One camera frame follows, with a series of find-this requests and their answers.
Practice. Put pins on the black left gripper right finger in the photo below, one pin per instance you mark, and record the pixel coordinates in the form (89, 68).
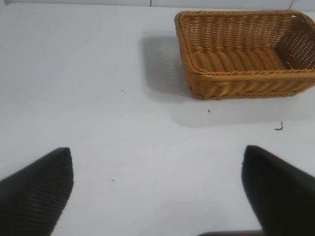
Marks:
(280, 194)

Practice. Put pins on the tan woven wicker basket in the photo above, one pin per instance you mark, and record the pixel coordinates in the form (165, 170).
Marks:
(236, 81)

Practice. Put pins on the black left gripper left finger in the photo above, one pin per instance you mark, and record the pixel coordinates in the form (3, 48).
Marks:
(32, 194)

